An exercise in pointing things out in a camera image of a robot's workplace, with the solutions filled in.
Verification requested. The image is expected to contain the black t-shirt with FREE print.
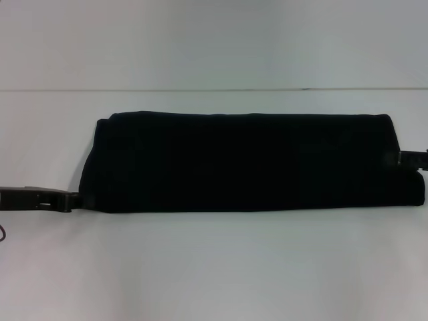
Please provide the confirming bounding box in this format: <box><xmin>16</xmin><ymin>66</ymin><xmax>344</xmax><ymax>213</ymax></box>
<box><xmin>79</xmin><ymin>112</ymin><xmax>426</xmax><ymax>214</ymax></box>

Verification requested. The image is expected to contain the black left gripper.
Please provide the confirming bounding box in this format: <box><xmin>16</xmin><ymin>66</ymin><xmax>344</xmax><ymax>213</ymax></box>
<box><xmin>0</xmin><ymin>186</ymin><xmax>82</xmax><ymax>213</ymax></box>

